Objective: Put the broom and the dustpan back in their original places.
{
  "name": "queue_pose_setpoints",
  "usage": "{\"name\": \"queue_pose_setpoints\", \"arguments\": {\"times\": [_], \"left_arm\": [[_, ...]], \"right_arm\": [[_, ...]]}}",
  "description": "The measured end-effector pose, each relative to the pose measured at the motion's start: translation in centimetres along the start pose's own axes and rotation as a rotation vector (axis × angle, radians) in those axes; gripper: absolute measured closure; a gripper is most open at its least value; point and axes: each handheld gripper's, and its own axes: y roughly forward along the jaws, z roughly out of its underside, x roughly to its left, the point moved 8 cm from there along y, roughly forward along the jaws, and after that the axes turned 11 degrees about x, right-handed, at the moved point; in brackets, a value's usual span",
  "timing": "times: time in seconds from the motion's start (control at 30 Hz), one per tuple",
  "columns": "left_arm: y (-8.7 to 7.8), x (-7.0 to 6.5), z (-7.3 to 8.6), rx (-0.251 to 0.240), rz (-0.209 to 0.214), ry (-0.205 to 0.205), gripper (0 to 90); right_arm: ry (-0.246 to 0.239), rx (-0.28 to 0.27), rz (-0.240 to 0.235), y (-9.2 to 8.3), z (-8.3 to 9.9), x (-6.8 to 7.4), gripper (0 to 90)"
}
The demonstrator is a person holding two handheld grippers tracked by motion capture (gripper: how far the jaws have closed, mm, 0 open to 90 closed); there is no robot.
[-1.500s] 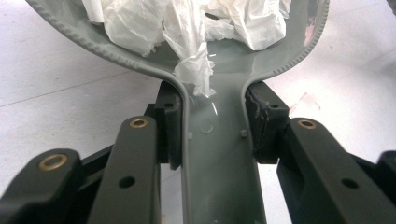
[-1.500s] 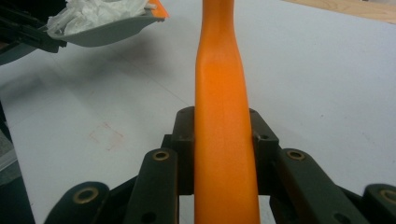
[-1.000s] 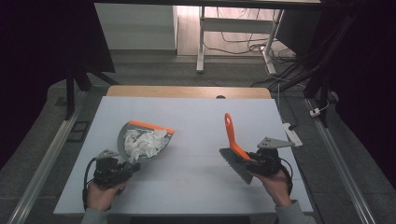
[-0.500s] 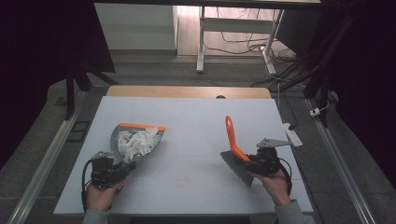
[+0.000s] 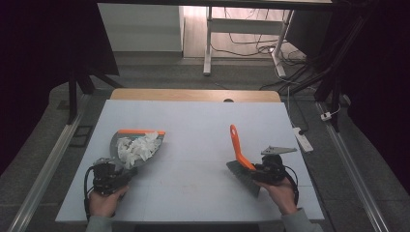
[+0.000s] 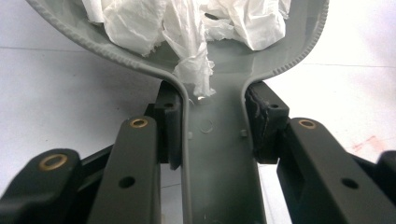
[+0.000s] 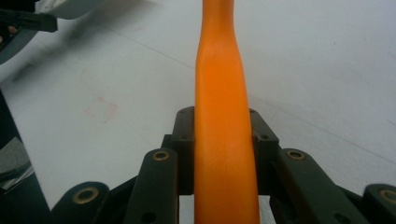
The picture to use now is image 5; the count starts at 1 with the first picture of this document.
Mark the white power strip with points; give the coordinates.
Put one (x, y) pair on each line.
(303, 139)

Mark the wooden table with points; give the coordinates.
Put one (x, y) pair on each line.
(193, 95)

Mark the person's left hand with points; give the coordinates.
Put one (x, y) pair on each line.
(104, 203)

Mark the white desk frame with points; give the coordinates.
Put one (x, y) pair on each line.
(245, 25)

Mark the pile of white paper scraps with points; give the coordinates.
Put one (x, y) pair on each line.
(138, 150)

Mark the black metal stand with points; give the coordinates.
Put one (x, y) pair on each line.
(335, 80)
(80, 83)

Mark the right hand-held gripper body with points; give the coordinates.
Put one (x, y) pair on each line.
(272, 167)

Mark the grey dustpan with orange edge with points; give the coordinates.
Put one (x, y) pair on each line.
(114, 145)

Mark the small white plug adapter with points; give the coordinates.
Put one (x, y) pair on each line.
(326, 116)

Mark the dark curtain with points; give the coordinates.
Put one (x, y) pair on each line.
(38, 64)
(380, 90)

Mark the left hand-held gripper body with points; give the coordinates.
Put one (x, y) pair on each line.
(106, 179)

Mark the light blue table board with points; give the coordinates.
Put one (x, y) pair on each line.
(193, 122)

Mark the white cabinet panel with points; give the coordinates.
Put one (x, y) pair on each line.
(140, 27)

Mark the aluminium rail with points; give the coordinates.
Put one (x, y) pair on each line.
(45, 170)
(351, 167)

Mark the person's right hand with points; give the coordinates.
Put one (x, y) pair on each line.
(282, 198)

